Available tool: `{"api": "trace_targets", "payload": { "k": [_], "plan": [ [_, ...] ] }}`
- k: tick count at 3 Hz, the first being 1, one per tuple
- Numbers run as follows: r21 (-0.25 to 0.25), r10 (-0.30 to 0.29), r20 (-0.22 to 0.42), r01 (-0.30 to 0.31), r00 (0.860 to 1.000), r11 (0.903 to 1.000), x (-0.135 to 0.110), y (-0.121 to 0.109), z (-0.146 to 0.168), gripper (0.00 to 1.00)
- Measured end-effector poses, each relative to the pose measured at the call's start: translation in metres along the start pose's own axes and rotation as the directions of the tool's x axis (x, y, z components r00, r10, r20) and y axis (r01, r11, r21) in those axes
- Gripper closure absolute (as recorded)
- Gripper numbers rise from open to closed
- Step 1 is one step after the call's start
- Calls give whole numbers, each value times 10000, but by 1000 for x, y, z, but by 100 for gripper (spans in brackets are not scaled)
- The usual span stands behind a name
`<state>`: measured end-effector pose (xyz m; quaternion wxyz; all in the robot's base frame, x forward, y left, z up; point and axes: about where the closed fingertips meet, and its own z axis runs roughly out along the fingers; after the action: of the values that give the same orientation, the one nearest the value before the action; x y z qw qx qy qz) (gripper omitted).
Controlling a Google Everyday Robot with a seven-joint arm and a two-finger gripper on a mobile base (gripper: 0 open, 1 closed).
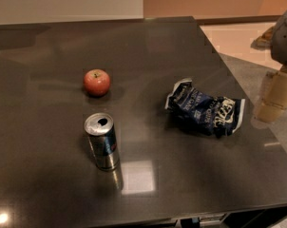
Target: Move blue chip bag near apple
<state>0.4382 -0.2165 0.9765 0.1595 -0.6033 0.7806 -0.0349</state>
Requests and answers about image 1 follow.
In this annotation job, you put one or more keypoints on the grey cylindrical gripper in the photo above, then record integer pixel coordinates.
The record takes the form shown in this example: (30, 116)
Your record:
(284, 38)

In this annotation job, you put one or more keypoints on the blue chip bag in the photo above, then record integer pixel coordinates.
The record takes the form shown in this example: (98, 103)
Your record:
(219, 116)

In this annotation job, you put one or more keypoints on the red apple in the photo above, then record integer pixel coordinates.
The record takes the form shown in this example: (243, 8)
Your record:
(97, 82)

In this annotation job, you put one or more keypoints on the silver blue soda can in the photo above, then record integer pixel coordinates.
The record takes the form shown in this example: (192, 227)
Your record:
(102, 140)

